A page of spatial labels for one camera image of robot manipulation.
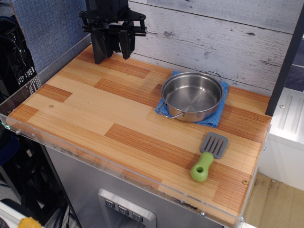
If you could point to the silver dispenser button panel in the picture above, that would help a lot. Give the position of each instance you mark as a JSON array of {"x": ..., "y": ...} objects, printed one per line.
[{"x": 119, "y": 212}]

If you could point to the yellow object at corner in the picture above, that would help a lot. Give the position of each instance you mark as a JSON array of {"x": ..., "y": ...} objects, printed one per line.
[{"x": 29, "y": 223}]

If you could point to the black equipment rack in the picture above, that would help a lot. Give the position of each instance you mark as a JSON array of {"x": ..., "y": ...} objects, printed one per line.
[{"x": 16, "y": 63}]

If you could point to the grey spatula green handle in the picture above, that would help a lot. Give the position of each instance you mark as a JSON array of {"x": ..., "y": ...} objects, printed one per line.
[{"x": 213, "y": 147}]

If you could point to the stainless steel pot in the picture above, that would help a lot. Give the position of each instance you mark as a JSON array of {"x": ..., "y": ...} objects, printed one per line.
[{"x": 192, "y": 96}]

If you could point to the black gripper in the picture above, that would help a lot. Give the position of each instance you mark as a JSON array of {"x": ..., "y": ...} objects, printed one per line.
[{"x": 114, "y": 17}]

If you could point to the stainless steel cabinet front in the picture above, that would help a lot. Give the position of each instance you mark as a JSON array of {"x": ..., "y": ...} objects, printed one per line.
[{"x": 82, "y": 175}]

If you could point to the dark grey right post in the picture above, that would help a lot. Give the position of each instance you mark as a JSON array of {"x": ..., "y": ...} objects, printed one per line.
[{"x": 287, "y": 64}]

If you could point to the white ribbed plastic box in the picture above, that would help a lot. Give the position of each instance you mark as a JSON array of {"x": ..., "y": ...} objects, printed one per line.
[{"x": 282, "y": 157}]

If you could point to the blue folded cloth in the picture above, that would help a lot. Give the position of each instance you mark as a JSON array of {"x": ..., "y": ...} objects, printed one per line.
[{"x": 223, "y": 104}]

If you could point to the clear acrylic table guard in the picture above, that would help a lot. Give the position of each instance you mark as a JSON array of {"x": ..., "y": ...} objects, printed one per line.
[{"x": 108, "y": 111}]

